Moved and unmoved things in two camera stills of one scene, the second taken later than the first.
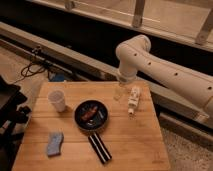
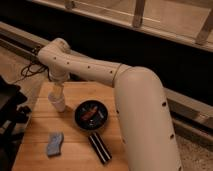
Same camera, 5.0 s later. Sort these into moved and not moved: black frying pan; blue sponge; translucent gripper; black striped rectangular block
Moved: translucent gripper
Not moved: blue sponge; black frying pan; black striped rectangular block
